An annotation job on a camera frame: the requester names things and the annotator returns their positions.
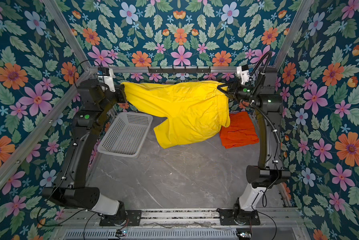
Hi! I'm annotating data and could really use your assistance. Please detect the black hook rail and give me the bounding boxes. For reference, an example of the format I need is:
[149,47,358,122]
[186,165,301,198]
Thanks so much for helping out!
[148,67,211,74]

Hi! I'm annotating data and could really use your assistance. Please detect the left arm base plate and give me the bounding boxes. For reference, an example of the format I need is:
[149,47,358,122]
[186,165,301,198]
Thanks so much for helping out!
[99,210,142,227]

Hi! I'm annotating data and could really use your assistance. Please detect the right electronics board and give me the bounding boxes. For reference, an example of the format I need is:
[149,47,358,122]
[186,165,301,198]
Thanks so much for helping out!
[236,231,252,240]

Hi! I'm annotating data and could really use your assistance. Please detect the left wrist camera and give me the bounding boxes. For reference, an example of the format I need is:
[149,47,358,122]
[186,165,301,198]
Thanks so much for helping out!
[98,67,116,93]

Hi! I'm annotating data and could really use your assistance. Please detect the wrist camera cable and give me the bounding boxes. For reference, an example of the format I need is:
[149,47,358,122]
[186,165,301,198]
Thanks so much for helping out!
[74,59,102,88]
[249,50,273,91]

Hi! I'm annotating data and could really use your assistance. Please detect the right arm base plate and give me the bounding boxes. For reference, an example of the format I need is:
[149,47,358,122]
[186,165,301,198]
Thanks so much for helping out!
[217,209,260,226]

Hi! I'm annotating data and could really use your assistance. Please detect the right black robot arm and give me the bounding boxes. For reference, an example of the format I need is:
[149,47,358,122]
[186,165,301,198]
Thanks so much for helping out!
[217,66,290,226]

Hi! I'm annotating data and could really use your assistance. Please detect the white ventilation grille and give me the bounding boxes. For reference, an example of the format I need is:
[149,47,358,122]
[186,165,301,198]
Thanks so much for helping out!
[63,229,238,240]

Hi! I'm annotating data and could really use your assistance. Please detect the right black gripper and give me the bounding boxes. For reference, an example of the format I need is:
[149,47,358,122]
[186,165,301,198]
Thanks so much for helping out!
[218,80,261,104]

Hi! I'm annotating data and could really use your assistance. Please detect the left black base cable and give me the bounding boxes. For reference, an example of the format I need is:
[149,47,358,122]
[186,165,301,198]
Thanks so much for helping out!
[35,206,99,240]

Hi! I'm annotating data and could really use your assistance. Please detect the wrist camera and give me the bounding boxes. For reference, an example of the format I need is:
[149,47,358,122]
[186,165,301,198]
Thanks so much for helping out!
[98,67,116,93]
[236,65,251,86]

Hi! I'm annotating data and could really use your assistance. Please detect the electronics board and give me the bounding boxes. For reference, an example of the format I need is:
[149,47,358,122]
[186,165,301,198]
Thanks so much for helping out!
[116,229,128,238]
[236,231,252,240]

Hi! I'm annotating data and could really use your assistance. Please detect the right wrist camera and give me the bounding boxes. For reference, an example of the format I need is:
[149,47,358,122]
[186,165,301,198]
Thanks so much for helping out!
[236,65,251,86]

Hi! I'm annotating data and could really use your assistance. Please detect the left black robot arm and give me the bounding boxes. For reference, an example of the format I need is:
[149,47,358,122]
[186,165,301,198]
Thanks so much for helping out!
[42,79,127,226]

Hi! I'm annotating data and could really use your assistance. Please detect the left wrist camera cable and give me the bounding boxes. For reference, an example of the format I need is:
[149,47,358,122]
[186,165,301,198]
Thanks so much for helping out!
[74,59,102,88]

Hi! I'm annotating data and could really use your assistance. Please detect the orange shorts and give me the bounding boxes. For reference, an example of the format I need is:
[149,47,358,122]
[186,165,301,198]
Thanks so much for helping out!
[219,112,259,149]

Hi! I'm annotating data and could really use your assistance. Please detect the black base cable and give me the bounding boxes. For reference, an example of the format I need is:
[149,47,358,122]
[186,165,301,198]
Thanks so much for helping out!
[35,206,99,240]
[255,188,277,240]

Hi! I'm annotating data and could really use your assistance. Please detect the right black base cable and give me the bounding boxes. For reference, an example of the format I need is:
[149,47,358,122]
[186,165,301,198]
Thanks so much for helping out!
[255,188,277,240]

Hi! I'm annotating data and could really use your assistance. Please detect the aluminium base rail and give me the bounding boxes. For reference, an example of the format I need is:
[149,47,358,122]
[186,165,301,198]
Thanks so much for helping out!
[56,208,306,230]

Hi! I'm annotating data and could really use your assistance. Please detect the yellow shorts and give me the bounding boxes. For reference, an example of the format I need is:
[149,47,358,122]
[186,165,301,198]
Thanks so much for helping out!
[123,81,230,149]

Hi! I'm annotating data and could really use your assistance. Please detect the white plastic laundry basket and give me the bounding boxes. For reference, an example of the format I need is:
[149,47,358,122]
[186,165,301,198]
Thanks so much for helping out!
[98,112,153,158]

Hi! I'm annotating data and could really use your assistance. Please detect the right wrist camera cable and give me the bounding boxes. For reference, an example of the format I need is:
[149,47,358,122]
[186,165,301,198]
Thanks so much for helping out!
[249,50,273,91]

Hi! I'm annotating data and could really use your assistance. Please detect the left electronics board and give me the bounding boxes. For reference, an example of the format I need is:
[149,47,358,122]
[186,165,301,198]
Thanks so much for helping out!
[116,229,128,238]

